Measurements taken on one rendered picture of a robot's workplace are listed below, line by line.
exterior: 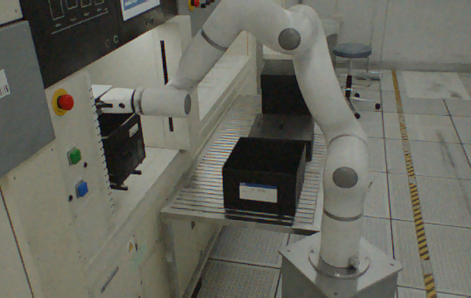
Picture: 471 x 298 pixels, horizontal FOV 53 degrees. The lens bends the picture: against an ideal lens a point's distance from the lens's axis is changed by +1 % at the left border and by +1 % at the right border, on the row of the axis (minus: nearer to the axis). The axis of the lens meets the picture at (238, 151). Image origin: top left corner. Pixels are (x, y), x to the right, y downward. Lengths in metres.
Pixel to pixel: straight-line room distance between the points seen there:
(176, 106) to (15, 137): 0.47
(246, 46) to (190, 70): 1.99
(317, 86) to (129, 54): 0.91
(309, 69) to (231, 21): 0.24
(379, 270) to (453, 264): 1.37
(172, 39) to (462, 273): 1.95
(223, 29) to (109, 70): 0.83
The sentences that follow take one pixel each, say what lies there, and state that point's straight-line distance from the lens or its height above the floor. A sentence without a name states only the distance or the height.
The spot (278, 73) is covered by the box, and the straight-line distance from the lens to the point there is 2.42.
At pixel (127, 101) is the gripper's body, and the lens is 1.42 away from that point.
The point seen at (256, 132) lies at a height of 0.86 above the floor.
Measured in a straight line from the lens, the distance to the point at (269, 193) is 1.68.
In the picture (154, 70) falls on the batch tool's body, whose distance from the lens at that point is 1.88.
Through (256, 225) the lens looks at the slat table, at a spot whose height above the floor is 0.75.
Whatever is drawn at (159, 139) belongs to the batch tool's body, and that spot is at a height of 0.91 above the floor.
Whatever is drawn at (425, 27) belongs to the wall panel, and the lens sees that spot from 5.91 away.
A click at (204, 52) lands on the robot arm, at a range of 1.27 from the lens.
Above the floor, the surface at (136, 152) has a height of 1.05.
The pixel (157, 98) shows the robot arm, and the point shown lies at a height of 1.28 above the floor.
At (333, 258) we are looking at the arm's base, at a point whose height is 0.80.
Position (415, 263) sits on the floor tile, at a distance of 2.82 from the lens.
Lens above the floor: 1.75
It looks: 27 degrees down
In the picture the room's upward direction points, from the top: 2 degrees counter-clockwise
